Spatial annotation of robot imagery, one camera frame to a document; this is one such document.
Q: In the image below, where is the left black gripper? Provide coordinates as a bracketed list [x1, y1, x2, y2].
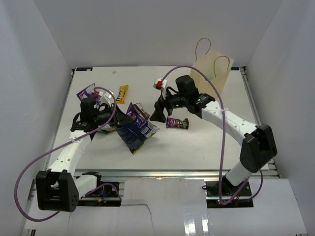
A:
[93, 103, 134, 128]

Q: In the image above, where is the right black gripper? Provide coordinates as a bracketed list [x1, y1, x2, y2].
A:
[150, 88, 188, 123]

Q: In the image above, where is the large blue purple snack bag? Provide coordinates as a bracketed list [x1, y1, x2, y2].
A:
[115, 102, 159, 154]

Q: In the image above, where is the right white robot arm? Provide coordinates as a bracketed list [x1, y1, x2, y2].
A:
[150, 75, 278, 196]

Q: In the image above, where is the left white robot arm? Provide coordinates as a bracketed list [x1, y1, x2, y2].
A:
[35, 98, 133, 212]

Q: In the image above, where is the tan paper bag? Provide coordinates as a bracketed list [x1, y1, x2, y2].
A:
[190, 48, 234, 99]

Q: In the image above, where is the purple M&M packet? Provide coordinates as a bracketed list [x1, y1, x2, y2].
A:
[166, 117, 189, 129]

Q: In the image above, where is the green snack pouch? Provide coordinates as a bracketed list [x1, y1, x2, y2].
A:
[98, 125, 115, 134]

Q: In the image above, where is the yellow M&M packet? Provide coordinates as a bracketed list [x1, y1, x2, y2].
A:
[116, 85, 129, 104]

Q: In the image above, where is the brown chocolate bar wrapper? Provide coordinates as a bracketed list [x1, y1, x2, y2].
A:
[133, 103, 150, 120]

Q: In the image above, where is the purple white snack pouch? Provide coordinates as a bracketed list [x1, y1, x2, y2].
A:
[76, 83, 99, 100]

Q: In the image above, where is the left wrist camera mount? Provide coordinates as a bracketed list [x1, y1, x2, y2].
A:
[94, 91, 113, 106]

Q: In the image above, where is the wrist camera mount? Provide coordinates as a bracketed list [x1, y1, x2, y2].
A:
[94, 91, 113, 106]
[153, 78, 167, 99]

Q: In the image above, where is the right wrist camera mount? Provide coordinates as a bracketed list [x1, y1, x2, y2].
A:
[153, 78, 167, 99]

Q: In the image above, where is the aluminium table frame rail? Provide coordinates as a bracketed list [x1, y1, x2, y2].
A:
[43, 168, 279, 180]

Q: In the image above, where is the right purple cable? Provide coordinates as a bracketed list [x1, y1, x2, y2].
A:
[161, 65, 264, 206]

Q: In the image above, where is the purple cable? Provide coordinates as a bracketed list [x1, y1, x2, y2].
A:
[14, 86, 118, 221]
[161, 65, 264, 206]

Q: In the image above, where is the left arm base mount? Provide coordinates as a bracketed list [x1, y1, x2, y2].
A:
[74, 172, 122, 207]

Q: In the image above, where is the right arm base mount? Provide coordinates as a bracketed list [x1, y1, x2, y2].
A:
[201, 180, 254, 208]

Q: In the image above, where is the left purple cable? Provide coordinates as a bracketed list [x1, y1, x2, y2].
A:
[14, 86, 118, 221]

